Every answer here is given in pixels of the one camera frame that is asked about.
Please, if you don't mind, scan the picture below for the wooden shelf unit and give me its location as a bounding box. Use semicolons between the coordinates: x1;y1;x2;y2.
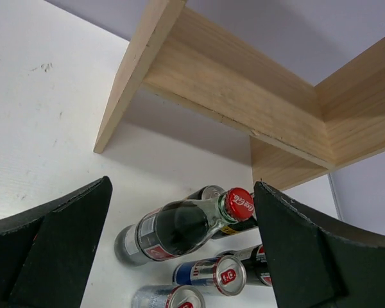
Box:
94;1;385;190

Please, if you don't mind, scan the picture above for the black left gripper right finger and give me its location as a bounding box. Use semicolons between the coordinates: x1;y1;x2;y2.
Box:
253;182;385;307

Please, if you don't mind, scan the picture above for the glass cola bottle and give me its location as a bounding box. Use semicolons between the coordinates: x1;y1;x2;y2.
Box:
216;244;272;287
114;187;255;266

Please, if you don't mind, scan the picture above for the blue silver energy can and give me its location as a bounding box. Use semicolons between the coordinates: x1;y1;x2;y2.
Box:
172;255;247;296
131;285;206;308

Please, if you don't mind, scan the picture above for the black tonic can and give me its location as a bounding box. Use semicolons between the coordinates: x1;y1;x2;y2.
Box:
182;185;225;201
212;207;257;239

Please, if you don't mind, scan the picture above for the left black tonic can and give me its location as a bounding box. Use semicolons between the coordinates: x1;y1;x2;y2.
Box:
182;185;225;201

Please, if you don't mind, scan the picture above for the right black tonic can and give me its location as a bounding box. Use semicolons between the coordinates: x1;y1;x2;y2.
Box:
212;207;257;239

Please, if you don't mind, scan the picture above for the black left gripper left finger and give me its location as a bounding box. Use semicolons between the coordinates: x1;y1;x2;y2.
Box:
0;176;112;307

